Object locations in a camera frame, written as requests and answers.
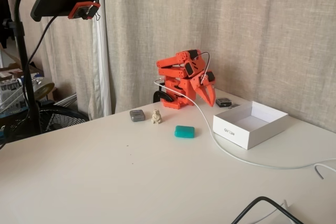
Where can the black table clamp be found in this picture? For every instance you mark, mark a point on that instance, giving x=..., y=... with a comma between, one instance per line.
x=164, y=95

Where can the black floor fan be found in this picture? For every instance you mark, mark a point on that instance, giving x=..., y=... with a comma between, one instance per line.
x=60, y=119

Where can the beige round lamp shade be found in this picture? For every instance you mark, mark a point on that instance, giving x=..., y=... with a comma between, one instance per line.
x=44, y=90

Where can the orange robot arm with base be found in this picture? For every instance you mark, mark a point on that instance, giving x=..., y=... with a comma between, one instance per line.
x=181, y=95

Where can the grey metal tin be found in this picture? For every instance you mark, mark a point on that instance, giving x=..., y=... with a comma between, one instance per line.
x=137, y=116

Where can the cardboard box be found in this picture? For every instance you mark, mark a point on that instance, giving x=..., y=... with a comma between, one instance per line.
x=8, y=60

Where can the white sheer curtain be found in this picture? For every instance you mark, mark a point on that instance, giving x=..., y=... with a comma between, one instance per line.
x=101, y=64

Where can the white cardboard box bin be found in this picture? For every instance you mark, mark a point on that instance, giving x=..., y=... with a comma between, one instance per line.
x=231, y=130

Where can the black holder bar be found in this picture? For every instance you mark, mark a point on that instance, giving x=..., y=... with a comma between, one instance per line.
x=57, y=3

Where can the beige linen curtain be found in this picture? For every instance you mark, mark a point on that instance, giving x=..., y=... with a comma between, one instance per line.
x=236, y=24

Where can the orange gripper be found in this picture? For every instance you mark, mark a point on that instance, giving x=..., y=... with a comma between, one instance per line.
x=197, y=83

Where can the orange mounted camera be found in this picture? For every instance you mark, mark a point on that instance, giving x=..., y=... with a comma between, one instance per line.
x=80, y=11

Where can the black gooseneck stand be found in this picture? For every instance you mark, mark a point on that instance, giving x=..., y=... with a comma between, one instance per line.
x=26, y=64

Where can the black camera stand with phone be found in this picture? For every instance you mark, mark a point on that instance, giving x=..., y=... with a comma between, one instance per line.
x=68, y=58

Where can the green rounded cube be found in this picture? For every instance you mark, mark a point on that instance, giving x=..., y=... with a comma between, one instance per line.
x=184, y=131

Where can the small black square box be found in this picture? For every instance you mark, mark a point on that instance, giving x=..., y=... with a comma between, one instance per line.
x=223, y=102

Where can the clear plastic packages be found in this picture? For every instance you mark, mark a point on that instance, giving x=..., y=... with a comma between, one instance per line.
x=10, y=90

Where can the beige bear figurine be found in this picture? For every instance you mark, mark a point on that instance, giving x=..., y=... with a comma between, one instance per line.
x=157, y=117

